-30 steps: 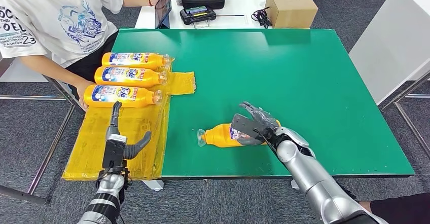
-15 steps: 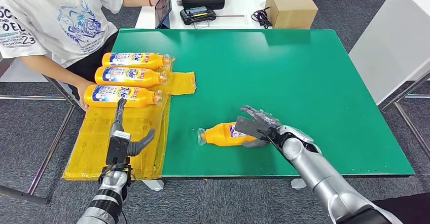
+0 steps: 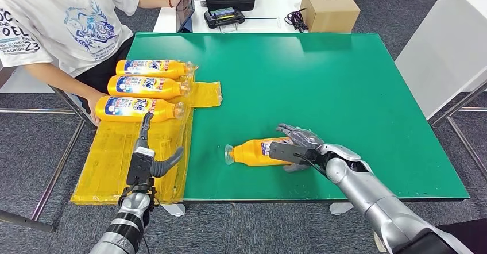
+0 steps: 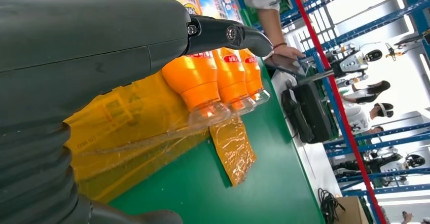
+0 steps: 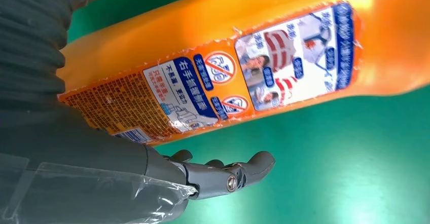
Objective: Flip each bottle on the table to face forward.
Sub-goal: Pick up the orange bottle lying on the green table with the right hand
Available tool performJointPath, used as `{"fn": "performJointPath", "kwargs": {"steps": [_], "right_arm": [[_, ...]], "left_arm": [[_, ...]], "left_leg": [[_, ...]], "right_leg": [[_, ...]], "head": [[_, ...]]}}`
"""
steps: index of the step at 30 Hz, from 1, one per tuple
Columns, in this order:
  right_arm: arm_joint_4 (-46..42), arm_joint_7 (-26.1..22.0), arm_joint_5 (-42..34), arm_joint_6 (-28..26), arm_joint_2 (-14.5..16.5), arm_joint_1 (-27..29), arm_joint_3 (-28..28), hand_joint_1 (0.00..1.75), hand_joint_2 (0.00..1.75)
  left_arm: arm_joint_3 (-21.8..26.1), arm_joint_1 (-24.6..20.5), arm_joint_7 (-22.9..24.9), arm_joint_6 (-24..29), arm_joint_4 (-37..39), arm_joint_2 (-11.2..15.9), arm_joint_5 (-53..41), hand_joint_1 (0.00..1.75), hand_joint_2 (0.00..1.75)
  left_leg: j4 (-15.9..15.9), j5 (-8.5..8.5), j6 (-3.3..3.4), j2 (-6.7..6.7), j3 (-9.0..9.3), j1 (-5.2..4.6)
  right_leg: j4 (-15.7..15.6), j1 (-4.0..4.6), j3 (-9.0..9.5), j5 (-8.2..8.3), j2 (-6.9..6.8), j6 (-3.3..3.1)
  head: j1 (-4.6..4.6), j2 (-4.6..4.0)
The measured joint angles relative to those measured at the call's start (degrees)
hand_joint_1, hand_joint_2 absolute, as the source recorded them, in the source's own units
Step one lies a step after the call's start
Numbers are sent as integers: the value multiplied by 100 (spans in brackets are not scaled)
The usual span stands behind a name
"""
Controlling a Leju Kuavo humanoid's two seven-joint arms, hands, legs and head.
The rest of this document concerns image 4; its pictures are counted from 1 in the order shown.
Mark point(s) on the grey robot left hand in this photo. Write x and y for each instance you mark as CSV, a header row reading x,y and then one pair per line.
x,y
84,44

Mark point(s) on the orange detergent bottle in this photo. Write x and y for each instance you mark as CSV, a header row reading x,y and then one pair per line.
x,y
252,76
231,78
195,78

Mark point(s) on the black tablet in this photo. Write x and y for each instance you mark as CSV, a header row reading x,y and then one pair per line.
x,y
285,64

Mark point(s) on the white humanoid robot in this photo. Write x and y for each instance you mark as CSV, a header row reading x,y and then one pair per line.
x,y
351,63

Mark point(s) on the black carrying case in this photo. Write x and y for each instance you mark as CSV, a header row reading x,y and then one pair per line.
x,y
312,111

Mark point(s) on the black handheld controller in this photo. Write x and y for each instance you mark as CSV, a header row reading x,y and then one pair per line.
x,y
297,118

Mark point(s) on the red metal pole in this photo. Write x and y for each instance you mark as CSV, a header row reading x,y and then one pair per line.
x,y
339,105

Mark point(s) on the green plastic crate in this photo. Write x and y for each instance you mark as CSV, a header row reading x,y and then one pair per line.
x,y
332,121

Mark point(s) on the blue metal rack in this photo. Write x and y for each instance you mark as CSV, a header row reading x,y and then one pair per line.
x,y
373,24

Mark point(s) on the yellow taped cardboard sheet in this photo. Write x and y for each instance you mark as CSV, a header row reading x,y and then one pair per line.
x,y
134,125

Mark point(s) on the white table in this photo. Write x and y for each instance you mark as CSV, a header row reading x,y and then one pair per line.
x,y
319,168

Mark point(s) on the brown cardboard box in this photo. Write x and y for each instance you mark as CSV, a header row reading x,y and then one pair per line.
x,y
351,212

